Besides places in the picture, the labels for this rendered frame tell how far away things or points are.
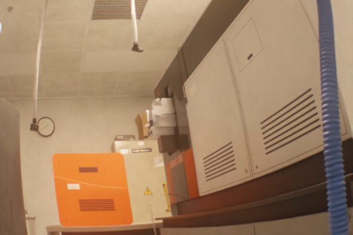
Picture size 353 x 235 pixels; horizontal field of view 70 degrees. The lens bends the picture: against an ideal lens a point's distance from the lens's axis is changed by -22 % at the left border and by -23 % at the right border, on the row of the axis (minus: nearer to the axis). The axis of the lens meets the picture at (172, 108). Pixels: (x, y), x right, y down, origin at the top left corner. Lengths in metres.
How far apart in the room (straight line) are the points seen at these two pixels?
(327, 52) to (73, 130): 4.65
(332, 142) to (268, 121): 0.37
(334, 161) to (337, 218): 0.09
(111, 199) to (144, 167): 2.92
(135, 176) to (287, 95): 3.91
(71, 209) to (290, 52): 1.35
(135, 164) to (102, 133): 0.81
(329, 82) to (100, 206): 1.41
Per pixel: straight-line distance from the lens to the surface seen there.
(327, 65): 0.53
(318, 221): 0.59
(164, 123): 1.43
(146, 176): 4.55
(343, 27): 0.77
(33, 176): 4.85
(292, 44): 0.73
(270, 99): 0.79
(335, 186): 0.47
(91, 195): 1.68
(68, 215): 1.68
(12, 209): 0.89
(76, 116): 5.05
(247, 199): 0.97
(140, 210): 4.47
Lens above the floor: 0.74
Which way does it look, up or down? 20 degrees up
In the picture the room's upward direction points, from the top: 8 degrees counter-clockwise
